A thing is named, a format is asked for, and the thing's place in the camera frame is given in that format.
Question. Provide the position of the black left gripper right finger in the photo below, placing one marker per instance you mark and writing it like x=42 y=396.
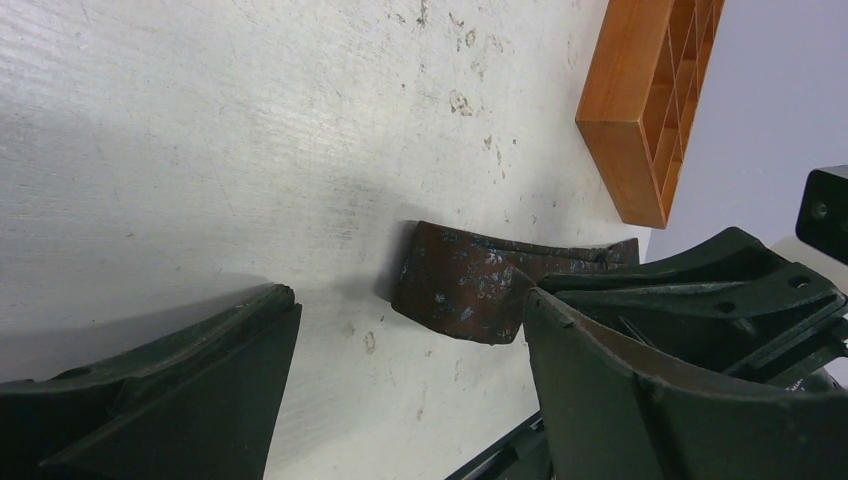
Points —
x=615 y=408

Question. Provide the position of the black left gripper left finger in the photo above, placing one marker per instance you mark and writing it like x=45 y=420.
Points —
x=199 y=403

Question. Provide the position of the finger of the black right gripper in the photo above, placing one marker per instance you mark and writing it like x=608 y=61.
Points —
x=730 y=305

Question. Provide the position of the brown floral tie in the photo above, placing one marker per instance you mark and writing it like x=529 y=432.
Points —
x=472 y=287

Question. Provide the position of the wooden compartment tray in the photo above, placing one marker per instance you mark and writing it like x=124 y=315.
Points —
x=640 y=98

